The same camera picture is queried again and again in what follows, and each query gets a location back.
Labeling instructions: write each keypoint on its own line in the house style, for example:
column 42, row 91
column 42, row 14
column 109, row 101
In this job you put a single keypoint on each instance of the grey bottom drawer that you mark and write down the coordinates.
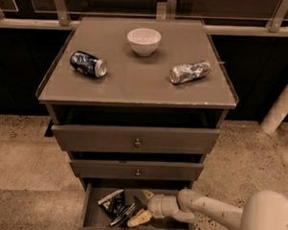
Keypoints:
column 94, row 218

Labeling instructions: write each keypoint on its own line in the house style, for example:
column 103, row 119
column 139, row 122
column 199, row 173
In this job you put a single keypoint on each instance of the silver blue crushed can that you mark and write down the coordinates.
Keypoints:
column 180, row 74

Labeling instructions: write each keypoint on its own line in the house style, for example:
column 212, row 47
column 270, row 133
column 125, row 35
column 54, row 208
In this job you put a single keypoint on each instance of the grey middle drawer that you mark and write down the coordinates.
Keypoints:
column 126, row 169

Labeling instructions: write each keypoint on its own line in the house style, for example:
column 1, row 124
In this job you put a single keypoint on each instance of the grey drawer cabinet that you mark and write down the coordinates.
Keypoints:
column 136, row 91

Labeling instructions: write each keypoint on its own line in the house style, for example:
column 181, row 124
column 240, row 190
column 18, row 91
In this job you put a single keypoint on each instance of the white ceramic bowl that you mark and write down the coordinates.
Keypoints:
column 144, row 41

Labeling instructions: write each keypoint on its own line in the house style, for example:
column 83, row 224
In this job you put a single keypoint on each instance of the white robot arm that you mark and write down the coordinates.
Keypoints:
column 264, row 210

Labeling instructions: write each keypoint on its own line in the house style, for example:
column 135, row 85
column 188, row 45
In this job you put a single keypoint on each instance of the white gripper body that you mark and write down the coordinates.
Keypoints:
column 155, row 204

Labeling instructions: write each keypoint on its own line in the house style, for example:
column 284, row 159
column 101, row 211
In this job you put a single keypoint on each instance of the grey drawer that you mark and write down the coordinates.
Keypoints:
column 121, row 139
column 126, row 169
column 94, row 218

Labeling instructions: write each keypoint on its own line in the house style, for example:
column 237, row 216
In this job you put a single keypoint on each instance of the brass drawer knob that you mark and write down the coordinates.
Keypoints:
column 137, row 143
column 138, row 173

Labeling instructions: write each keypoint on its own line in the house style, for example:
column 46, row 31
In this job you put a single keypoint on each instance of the white diagonal post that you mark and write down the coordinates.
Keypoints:
column 277, row 113

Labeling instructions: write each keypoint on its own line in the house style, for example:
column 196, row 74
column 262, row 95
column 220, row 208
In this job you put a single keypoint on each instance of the metal railing frame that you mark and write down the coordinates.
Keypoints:
column 220, row 17

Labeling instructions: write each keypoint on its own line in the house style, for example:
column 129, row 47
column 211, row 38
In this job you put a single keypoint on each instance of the blue chip bag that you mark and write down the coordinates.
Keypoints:
column 114, row 205

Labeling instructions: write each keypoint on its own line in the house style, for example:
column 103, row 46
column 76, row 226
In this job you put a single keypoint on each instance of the brass top drawer knob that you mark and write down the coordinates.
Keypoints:
column 137, row 143

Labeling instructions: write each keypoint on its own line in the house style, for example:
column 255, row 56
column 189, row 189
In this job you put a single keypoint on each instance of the brass middle drawer knob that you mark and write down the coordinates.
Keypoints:
column 138, row 173

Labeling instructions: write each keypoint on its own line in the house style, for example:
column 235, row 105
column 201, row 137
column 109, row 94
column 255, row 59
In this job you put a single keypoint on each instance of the dark blue soda can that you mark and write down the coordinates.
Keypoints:
column 88, row 65

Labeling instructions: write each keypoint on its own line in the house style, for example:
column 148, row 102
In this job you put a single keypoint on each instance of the grey top drawer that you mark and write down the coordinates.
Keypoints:
column 121, row 139

